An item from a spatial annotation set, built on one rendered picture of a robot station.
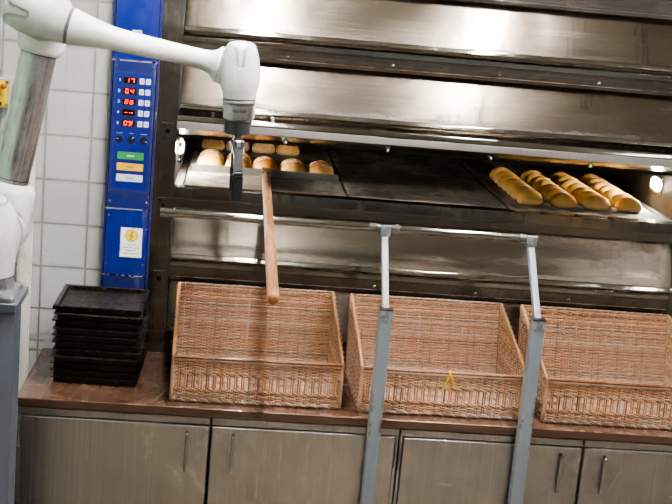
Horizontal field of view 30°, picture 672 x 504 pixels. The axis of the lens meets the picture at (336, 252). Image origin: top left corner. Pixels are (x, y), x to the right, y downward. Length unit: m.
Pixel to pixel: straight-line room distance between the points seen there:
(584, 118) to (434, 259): 0.72
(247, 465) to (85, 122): 1.28
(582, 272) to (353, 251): 0.83
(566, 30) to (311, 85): 0.90
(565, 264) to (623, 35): 0.83
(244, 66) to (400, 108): 1.07
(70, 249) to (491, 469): 1.62
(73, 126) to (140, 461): 1.16
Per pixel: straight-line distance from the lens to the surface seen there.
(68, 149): 4.38
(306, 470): 4.07
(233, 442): 4.01
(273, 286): 3.02
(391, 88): 4.36
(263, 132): 4.19
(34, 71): 3.61
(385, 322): 3.87
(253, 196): 4.37
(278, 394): 4.03
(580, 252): 4.58
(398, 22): 4.34
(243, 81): 3.40
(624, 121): 4.52
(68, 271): 4.47
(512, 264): 4.51
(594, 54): 4.45
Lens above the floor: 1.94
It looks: 12 degrees down
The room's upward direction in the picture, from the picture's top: 5 degrees clockwise
